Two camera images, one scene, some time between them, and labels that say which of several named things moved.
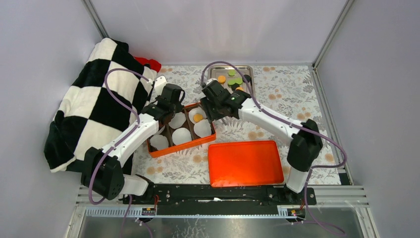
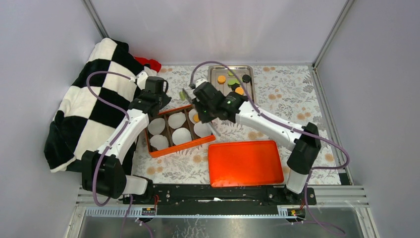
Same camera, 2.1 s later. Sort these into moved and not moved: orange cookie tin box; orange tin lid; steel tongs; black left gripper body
Moved: steel tongs; black left gripper body
Not moved: orange tin lid; orange cookie tin box
